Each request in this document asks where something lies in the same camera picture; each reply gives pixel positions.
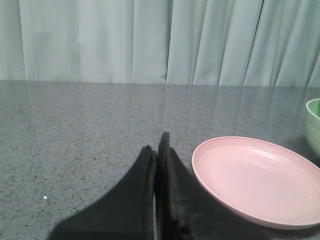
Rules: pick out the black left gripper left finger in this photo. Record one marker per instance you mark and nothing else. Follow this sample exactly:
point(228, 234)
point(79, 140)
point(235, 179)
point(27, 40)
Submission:
point(123, 213)

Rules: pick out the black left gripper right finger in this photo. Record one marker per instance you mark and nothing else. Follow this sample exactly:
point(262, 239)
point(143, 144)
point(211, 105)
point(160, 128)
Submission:
point(186, 211)

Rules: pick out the pink plate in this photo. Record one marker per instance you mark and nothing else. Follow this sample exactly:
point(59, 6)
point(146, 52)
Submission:
point(262, 182)

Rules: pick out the green bowl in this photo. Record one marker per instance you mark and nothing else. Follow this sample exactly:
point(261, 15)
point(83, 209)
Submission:
point(312, 125)

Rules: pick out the white curtain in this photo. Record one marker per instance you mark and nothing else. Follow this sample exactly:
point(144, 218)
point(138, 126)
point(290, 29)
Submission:
point(267, 43)

